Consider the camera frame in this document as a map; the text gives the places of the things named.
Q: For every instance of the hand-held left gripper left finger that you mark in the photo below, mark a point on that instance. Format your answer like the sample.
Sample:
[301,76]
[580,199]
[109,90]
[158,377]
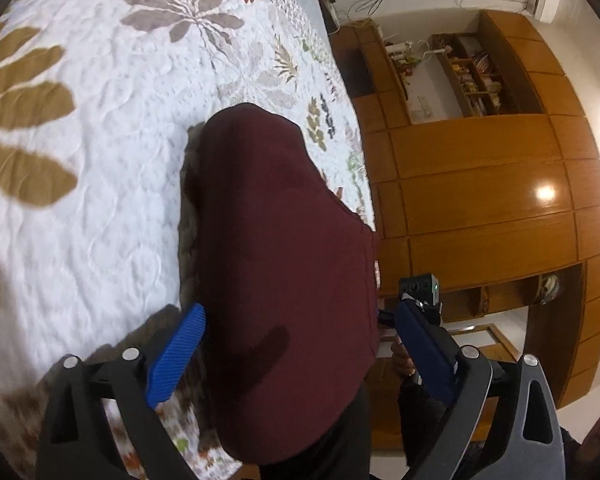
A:
[175,355]

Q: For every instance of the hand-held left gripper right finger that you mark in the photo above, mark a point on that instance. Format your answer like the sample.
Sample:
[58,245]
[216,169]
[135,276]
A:
[425,355]

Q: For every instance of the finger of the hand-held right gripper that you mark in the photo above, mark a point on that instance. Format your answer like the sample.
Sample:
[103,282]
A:
[386,318]

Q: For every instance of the maroon pants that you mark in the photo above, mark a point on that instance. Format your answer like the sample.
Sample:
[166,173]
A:
[280,260]

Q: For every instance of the person's right hand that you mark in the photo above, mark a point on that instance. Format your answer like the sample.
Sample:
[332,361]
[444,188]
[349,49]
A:
[402,360]

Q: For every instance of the wooden wardrobe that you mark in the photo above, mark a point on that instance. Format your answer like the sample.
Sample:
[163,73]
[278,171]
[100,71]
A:
[480,185]

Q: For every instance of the white floral quilt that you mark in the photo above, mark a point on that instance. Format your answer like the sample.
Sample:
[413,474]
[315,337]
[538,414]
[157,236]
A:
[105,160]

